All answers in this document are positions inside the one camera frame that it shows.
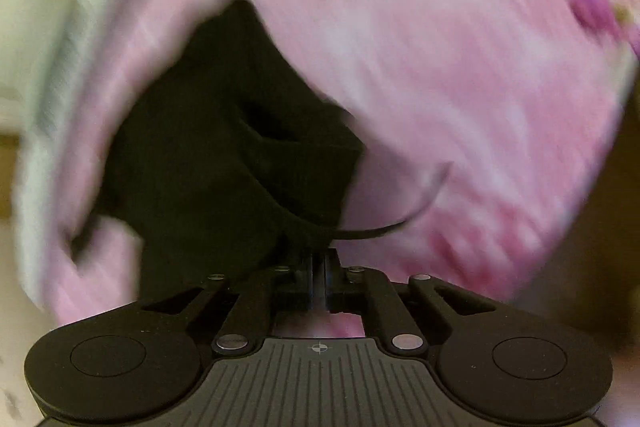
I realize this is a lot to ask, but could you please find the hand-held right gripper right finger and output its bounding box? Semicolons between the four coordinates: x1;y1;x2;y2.
325;249;496;351

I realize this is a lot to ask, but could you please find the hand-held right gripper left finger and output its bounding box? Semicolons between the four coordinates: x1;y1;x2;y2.
141;252;313;354

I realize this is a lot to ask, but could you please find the black garment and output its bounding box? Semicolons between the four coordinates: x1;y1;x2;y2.
70;0;453;308

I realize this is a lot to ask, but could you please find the pink floral blanket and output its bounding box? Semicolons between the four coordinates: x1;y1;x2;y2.
15;0;640;338

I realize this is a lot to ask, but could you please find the pale grey crinkled quilt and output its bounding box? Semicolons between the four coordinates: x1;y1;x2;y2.
25;0;168;142

